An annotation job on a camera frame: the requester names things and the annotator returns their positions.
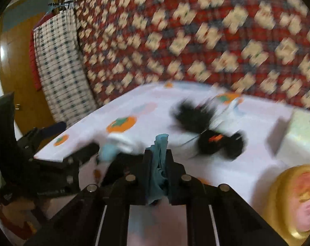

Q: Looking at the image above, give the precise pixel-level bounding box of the yellow round tin pink label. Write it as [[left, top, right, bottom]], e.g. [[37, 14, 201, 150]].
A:
[[263, 165, 310, 246]]

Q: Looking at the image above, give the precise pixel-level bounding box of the dark coat hook rack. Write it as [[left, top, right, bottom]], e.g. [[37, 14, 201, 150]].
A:
[[48, 0, 76, 14]]

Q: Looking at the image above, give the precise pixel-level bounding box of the black fluffy hair tie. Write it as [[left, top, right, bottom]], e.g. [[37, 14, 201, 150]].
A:
[[172, 99, 218, 134]]

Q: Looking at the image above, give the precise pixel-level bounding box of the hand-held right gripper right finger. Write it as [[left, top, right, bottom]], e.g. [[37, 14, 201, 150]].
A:
[[165, 149, 289, 246]]

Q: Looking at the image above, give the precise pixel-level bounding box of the red plaid bear print blanket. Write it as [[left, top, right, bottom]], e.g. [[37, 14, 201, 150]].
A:
[[73, 0, 310, 108]]

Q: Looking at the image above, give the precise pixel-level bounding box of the yellow dotted tissue pack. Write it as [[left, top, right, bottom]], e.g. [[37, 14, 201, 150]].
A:
[[266, 109, 310, 164]]

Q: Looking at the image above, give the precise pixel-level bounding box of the red cloth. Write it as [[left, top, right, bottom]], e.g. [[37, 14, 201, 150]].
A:
[[29, 27, 42, 92]]

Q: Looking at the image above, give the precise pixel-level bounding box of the white green checked cloth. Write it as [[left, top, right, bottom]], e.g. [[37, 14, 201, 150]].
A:
[[33, 8, 98, 123]]

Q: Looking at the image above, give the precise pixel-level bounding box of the black scrunchie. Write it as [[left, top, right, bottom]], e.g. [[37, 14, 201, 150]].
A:
[[197, 129, 248, 159]]

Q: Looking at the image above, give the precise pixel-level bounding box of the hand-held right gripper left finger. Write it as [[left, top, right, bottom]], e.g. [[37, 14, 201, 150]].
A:
[[24, 149, 155, 246]]

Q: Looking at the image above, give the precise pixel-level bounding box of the wooden door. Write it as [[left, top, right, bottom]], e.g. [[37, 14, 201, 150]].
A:
[[0, 0, 68, 135]]

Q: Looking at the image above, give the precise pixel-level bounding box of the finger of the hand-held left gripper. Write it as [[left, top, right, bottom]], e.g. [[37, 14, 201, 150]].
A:
[[18, 122, 67, 149], [34, 143, 100, 170]]

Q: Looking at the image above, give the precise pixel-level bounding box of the light blue cloth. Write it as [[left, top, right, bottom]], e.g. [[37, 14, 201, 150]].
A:
[[145, 133, 170, 206]]

